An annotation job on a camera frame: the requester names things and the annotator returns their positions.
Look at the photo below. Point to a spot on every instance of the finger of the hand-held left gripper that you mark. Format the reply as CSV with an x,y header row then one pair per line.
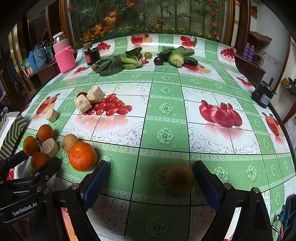
x,y
47,165
14,156

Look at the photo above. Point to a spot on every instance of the pale green cabbage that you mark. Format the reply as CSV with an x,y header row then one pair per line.
x,y
177,58

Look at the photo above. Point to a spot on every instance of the light green bok choy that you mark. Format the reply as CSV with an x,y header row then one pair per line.
x,y
130,62

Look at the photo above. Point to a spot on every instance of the black electric motor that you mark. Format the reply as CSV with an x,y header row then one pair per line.
x,y
263,93

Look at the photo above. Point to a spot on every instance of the grey blue thermos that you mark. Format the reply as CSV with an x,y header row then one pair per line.
x,y
39,56

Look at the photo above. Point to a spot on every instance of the green tomato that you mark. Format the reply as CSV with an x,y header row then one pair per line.
x,y
148,55

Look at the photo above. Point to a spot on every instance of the small dark red fruit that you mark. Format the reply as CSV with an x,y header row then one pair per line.
x,y
139,55

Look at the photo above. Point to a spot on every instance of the dark purple plum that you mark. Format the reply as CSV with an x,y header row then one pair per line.
x,y
159,61

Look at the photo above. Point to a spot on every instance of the small orange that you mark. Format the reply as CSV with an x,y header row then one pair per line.
x,y
30,145
38,160
45,132

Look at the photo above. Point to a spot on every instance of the striped white cardboard box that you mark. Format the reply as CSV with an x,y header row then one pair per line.
x,y
16,129

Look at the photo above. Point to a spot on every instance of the jar with pink knitted cover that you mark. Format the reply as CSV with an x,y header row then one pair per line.
x,y
64,55

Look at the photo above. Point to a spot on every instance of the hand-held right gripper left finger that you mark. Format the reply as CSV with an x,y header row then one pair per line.
x,y
94,185

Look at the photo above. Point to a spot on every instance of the large orange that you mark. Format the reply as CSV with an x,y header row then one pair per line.
x,y
82,156

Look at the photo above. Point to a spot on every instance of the dark jar with brown lid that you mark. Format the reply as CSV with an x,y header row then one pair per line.
x,y
92,55

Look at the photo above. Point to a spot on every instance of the dark green leafy vegetable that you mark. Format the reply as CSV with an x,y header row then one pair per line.
x,y
111,64

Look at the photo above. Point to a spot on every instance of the green fruit-print tablecloth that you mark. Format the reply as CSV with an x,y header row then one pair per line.
x,y
166,120

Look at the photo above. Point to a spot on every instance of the red date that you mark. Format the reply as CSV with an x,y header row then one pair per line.
x,y
37,138
82,94

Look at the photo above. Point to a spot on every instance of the bamboo and flower glass panel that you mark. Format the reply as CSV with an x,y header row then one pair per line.
x,y
148,16

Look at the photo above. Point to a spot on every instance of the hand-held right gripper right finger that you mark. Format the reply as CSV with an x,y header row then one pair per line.
x,y
205,185

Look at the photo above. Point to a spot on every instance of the sugarcane piece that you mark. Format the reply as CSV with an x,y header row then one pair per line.
x,y
82,104
97,93
51,114
49,147

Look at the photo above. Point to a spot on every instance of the purple bottle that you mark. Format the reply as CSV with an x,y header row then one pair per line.
x,y
247,51
252,52

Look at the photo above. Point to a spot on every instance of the tiny brown fruit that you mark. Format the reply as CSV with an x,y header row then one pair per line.
x,y
94,66

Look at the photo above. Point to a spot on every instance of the round brown fruit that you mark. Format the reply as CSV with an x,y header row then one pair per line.
x,y
70,143
180,178

